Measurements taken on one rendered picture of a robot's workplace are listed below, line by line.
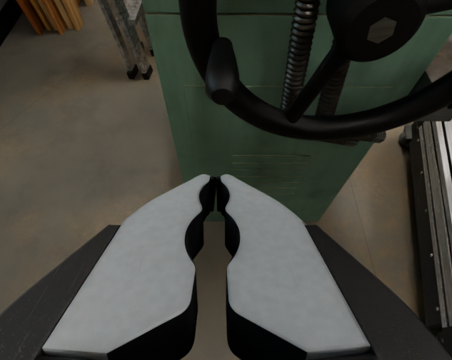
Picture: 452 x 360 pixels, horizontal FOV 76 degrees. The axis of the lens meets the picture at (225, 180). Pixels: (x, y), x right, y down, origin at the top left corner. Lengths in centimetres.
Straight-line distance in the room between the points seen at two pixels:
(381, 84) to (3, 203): 121
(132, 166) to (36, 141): 43
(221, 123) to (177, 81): 12
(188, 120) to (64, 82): 110
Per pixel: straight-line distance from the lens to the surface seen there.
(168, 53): 49
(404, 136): 135
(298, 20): 33
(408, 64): 58
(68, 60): 175
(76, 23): 193
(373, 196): 119
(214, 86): 21
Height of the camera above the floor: 93
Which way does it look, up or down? 59 degrees down
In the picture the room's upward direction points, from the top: 1 degrees clockwise
